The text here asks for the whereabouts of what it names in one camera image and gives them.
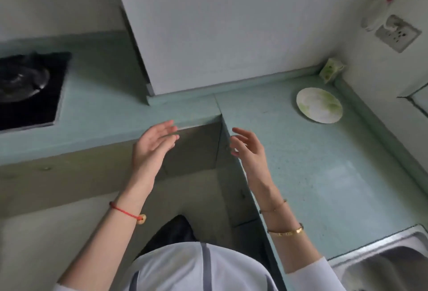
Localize person's right hand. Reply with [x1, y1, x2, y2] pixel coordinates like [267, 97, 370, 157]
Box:
[229, 128, 272, 188]

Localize person's left hand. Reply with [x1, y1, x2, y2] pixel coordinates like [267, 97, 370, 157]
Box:
[131, 120, 180, 188]

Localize person's left forearm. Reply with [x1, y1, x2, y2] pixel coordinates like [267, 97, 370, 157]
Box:
[55, 180, 155, 289]

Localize person's right forearm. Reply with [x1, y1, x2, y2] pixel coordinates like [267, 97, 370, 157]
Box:
[251, 183, 325, 274]

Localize white plate with green stains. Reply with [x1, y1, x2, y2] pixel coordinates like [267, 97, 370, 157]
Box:
[296, 87, 344, 124]

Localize person's dark trousers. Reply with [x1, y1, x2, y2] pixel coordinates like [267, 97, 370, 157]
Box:
[135, 215, 202, 258]

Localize gold bangle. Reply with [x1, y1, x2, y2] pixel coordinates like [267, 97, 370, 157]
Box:
[267, 223, 304, 237]

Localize green and white carton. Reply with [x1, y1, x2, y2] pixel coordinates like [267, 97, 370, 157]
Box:
[319, 58, 345, 84]

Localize black gas stove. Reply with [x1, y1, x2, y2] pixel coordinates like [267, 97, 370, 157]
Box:
[0, 51, 73, 133]

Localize person's white shirt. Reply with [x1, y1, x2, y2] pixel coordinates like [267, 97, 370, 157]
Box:
[53, 242, 347, 291]

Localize metal stove burner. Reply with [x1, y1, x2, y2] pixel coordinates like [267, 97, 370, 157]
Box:
[0, 63, 51, 104]

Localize white plug with red button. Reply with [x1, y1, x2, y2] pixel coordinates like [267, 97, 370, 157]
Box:
[361, 0, 396, 32]

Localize stainless steel sink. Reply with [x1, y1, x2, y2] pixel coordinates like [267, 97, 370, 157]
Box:
[327, 224, 428, 291]

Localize thin gold chain bracelet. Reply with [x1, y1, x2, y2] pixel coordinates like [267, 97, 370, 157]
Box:
[259, 199, 288, 215]

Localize red string bracelet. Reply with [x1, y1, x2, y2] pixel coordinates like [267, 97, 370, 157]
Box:
[109, 201, 147, 225]

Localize grey wall socket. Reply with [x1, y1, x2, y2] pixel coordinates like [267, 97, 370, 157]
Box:
[375, 14, 422, 53]

